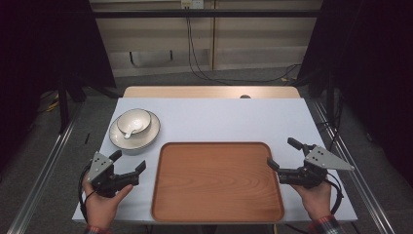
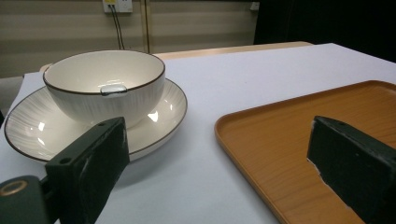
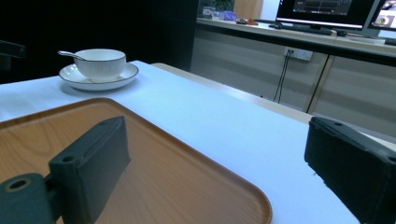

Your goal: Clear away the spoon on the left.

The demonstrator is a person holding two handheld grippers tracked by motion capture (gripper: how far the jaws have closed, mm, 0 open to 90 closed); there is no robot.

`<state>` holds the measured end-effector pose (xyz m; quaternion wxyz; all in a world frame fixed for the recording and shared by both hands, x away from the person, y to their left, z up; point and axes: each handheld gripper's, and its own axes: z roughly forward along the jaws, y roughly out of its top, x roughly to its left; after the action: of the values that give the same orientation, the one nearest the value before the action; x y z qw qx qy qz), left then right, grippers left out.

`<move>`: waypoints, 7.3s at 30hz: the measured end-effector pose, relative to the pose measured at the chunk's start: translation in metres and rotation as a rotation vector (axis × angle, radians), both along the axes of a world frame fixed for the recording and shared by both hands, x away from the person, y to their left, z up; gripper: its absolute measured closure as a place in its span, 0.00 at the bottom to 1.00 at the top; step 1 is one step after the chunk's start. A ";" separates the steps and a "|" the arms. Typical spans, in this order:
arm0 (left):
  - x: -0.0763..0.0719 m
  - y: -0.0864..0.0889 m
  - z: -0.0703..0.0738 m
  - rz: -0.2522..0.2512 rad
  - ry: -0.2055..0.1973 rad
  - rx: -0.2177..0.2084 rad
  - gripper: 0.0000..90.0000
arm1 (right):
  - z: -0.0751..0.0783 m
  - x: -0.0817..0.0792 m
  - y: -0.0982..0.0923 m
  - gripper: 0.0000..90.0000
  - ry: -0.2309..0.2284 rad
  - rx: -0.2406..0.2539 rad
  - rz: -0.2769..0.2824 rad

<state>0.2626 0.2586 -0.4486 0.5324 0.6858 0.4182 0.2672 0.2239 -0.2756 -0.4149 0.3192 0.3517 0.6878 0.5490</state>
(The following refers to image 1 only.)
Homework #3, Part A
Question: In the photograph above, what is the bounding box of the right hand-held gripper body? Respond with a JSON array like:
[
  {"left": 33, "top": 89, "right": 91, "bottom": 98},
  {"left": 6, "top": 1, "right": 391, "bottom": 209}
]
[{"left": 278, "top": 144, "right": 356, "bottom": 190}]

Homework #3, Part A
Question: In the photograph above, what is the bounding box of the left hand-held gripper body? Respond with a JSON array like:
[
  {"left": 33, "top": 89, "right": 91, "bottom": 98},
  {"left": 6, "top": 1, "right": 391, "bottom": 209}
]
[{"left": 87, "top": 151, "right": 141, "bottom": 199}]

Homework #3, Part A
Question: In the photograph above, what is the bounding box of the person's left hand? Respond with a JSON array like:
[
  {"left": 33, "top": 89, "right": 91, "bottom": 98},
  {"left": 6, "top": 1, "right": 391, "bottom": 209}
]
[{"left": 81, "top": 175, "right": 134, "bottom": 229}]

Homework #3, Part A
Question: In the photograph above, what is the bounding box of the person's right hand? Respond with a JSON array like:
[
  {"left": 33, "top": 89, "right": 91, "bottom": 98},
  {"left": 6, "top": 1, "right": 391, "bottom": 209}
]
[{"left": 289, "top": 180, "right": 333, "bottom": 221}]

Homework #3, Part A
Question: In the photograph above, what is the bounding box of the white ceramic spoon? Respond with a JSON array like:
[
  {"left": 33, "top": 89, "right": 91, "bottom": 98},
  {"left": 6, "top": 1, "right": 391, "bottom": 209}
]
[{"left": 123, "top": 124, "right": 144, "bottom": 140}]

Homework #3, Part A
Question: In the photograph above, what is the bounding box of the white plate with dark rim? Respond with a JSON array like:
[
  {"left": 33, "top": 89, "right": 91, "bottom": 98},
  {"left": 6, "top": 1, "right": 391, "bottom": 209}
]
[{"left": 108, "top": 110, "right": 162, "bottom": 151}]

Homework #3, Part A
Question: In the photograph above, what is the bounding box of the white bowl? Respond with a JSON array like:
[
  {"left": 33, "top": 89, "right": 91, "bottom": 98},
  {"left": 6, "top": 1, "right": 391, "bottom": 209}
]
[{"left": 115, "top": 107, "right": 153, "bottom": 137}]

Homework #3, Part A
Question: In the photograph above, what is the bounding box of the wooden tray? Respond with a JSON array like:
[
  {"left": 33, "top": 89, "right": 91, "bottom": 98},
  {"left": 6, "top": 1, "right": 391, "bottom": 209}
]
[{"left": 150, "top": 140, "right": 285, "bottom": 224}]

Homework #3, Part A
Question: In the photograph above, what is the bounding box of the white table mat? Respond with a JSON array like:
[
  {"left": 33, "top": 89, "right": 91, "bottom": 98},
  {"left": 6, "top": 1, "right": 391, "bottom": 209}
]
[{"left": 71, "top": 97, "right": 358, "bottom": 225}]

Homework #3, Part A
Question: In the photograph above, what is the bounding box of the black metal stand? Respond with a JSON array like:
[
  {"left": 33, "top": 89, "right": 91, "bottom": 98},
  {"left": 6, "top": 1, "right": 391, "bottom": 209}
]
[{"left": 56, "top": 72, "right": 71, "bottom": 135}]

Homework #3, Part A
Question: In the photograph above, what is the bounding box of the wooden table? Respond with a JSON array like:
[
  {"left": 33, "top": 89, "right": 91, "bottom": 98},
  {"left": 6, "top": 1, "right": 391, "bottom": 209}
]
[{"left": 122, "top": 85, "right": 302, "bottom": 99}]

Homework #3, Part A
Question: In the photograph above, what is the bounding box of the black curtain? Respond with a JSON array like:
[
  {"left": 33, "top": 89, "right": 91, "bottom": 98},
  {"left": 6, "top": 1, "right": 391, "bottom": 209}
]
[
  {"left": 0, "top": 0, "right": 117, "bottom": 170},
  {"left": 295, "top": 0, "right": 413, "bottom": 188}
]

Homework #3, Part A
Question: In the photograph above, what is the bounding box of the black horizontal bar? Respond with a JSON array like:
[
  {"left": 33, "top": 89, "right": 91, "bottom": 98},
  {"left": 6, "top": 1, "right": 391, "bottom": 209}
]
[{"left": 92, "top": 9, "right": 321, "bottom": 20}]

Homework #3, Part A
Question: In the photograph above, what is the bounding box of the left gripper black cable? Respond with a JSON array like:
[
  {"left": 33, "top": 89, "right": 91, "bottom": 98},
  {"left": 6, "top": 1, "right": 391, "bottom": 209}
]
[{"left": 77, "top": 161, "right": 99, "bottom": 225}]

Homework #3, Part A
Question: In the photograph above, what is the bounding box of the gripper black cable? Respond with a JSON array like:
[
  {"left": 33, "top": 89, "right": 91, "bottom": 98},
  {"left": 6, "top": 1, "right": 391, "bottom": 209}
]
[
  {"left": 324, "top": 171, "right": 345, "bottom": 216},
  {"left": 77, "top": 161, "right": 99, "bottom": 225}
]

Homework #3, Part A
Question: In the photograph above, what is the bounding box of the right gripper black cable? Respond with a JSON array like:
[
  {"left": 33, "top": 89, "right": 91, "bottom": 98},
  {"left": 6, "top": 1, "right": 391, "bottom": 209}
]
[{"left": 324, "top": 171, "right": 345, "bottom": 216}]

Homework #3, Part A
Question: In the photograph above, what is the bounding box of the metal floor rail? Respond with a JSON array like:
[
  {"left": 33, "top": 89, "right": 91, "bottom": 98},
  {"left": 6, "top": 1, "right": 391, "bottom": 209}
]
[
  {"left": 5, "top": 99, "right": 85, "bottom": 234},
  {"left": 310, "top": 97, "right": 396, "bottom": 234}
]

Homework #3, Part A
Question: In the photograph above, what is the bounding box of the yellow floor cable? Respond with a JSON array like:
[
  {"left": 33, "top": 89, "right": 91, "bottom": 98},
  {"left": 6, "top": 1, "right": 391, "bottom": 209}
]
[{"left": 44, "top": 93, "right": 61, "bottom": 113}]

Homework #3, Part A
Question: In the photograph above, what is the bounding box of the black wall cable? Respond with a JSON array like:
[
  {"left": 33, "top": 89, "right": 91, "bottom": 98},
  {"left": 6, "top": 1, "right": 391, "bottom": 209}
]
[{"left": 185, "top": 6, "right": 302, "bottom": 85}]

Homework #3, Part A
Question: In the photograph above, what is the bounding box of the white wall socket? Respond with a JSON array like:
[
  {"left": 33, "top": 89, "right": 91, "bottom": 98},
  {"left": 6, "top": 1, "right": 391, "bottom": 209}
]
[{"left": 180, "top": 0, "right": 206, "bottom": 10}]

